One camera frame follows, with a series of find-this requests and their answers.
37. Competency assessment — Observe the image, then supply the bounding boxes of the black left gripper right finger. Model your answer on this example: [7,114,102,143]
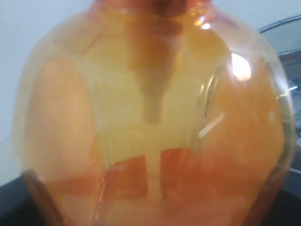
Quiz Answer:
[276,169,301,226]

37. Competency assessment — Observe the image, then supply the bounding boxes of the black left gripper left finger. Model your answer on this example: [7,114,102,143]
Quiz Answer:
[0,171,47,226]

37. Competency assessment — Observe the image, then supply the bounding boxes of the orange pump soap bottle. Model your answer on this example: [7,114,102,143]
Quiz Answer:
[13,0,295,226]

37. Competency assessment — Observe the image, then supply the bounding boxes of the steel mesh strainer bowl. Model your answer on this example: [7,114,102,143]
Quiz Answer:
[258,15,301,139]

